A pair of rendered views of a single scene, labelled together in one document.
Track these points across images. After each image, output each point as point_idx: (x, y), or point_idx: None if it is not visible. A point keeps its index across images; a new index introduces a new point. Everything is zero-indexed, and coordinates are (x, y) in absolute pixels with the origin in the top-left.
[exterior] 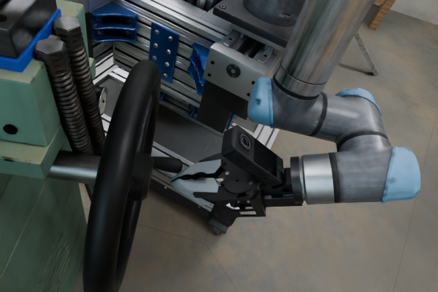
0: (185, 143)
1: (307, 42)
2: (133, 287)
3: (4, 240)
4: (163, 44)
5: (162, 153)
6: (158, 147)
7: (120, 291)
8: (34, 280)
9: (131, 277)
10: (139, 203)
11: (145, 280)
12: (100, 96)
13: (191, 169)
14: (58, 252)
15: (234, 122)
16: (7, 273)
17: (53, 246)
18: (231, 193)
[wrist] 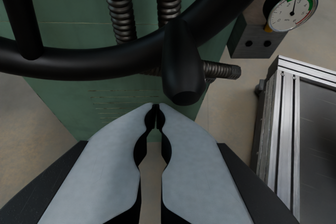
0: (323, 204)
1: None
2: (153, 190)
3: None
4: None
5: (289, 175)
6: (294, 168)
7: (148, 179)
8: (106, 81)
9: (161, 185)
10: (102, 66)
11: (160, 199)
12: None
13: (182, 127)
14: (144, 101)
15: None
16: (74, 30)
17: (141, 89)
18: None
